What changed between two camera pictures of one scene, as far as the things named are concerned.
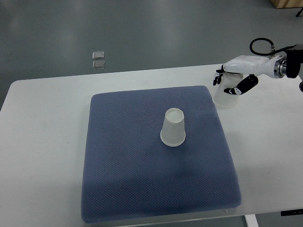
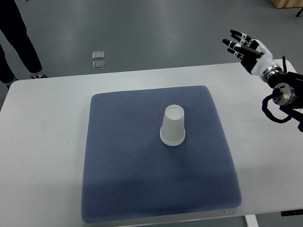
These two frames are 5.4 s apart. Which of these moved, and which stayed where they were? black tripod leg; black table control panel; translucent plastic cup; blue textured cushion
Moved: translucent plastic cup
Stayed: black table control panel; blue textured cushion; black tripod leg
